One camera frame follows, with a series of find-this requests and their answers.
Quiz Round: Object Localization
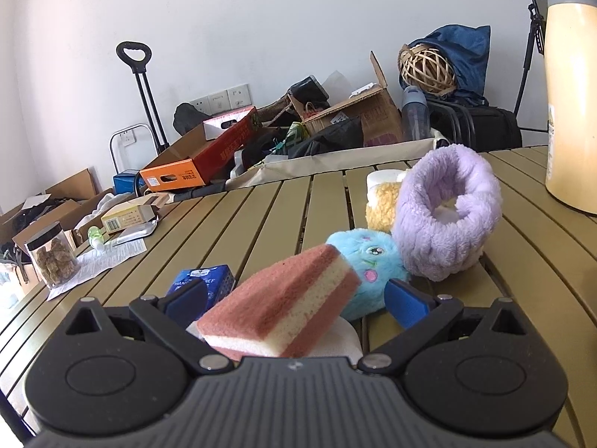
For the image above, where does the dark clothes pile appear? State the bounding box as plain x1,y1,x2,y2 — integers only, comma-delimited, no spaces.
14,197,71,225

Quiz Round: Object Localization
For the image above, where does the rattan ball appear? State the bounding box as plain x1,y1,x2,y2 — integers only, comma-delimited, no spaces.
398,43,459,96

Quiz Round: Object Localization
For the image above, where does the yellow medicine box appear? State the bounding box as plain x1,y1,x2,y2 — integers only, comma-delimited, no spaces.
100,204,159,234

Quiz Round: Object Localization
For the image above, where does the olive folding slatted table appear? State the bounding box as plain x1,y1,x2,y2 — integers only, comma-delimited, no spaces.
0,146,597,448

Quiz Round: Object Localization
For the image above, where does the pink sponge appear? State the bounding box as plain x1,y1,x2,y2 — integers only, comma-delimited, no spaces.
197,244,362,360

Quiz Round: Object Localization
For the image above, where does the white cloth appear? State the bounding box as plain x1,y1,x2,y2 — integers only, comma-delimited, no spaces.
84,191,136,218

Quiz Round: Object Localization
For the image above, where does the silver foil pack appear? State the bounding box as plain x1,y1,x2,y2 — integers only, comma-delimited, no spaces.
111,219,159,246

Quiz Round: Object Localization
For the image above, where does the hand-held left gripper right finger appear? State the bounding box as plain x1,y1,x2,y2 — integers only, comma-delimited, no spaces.
359,279,535,376

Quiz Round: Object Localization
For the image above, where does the cream thermos jug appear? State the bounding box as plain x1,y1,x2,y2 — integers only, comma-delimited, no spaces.
532,0,597,216

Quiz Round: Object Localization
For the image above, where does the green snack packet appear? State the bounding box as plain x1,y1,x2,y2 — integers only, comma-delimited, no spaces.
284,122,306,147

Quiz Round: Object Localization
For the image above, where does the blue tissue packet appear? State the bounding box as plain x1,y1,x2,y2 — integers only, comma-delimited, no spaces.
174,264,238,311

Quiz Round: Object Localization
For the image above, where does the printed paper leaflet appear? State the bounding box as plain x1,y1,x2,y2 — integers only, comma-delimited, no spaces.
47,236,149,300

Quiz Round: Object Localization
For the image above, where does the cardboard box with dark clothes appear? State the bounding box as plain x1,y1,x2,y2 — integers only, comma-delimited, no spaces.
0,167,100,243

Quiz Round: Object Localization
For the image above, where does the cardboard box with white cloth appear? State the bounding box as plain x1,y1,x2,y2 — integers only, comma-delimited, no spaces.
65,189,122,246

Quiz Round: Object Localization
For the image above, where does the orange cardboard box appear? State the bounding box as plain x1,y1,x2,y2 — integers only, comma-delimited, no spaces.
139,106,258,186

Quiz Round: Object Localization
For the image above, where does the clear jar of brown snacks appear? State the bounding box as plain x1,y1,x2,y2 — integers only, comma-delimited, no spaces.
24,221,81,289

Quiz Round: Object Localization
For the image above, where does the black leather item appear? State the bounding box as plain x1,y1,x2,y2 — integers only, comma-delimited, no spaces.
256,75,331,124

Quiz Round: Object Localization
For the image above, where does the black tripod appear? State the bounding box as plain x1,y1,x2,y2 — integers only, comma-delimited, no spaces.
513,0,548,134

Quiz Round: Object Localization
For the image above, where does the yellow fuzzy ball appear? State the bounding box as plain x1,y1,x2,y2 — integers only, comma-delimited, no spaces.
365,182,403,234

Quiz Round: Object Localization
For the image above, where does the black soft bag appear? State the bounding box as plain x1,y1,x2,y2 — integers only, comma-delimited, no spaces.
172,102,210,135

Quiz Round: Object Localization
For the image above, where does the black pouch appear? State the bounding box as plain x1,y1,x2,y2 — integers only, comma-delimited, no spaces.
288,116,365,159

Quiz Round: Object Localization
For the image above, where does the white metal frame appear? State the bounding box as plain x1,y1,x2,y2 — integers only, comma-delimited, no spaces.
109,122,162,180

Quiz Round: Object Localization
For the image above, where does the white foam cylinder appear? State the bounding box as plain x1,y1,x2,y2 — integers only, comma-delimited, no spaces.
366,168,411,192

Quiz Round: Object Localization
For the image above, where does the light blue plush toy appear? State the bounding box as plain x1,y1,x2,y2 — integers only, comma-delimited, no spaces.
325,228,411,322

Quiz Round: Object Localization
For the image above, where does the lavender plush headband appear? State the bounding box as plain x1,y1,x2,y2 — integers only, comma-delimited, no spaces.
391,144,503,282

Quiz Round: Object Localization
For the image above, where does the black pull handle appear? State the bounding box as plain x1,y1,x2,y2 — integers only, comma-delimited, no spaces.
116,41,169,155

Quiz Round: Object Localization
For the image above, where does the grey water bottle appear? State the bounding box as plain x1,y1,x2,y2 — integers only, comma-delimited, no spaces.
401,85,432,141

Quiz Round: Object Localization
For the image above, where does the open brown cardboard box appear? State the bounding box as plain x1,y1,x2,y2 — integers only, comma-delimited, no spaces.
301,50,404,146

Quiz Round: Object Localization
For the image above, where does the blue box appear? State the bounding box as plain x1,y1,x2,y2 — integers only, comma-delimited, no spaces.
113,172,143,194

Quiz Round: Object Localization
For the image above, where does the navy blue bag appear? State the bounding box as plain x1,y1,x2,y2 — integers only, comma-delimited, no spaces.
410,24,491,106

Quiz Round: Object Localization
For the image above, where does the cardboard box with black straps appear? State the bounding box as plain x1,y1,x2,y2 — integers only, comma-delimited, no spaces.
0,238,43,309

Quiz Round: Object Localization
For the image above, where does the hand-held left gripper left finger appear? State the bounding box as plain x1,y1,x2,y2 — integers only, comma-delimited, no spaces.
63,279,235,376

